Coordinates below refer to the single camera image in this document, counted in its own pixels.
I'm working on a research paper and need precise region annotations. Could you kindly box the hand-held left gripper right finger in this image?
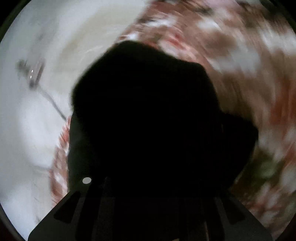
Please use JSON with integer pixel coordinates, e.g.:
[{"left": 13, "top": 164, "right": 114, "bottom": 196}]
[{"left": 203, "top": 192, "right": 274, "bottom": 241}]

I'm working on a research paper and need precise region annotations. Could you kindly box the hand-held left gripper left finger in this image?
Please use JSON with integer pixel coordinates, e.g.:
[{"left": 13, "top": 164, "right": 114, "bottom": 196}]
[{"left": 28, "top": 176, "right": 116, "bottom": 241}]

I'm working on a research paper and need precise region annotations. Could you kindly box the black garment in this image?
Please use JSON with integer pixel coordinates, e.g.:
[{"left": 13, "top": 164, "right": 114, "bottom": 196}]
[{"left": 67, "top": 40, "right": 259, "bottom": 209}]

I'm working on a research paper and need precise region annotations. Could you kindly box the grey power adapter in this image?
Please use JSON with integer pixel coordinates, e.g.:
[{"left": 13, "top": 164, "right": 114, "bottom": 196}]
[{"left": 17, "top": 58, "right": 45, "bottom": 88}]

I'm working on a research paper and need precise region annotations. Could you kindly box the floral fleece blanket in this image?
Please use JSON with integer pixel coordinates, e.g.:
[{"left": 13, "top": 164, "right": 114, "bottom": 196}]
[{"left": 49, "top": 0, "right": 296, "bottom": 240}]

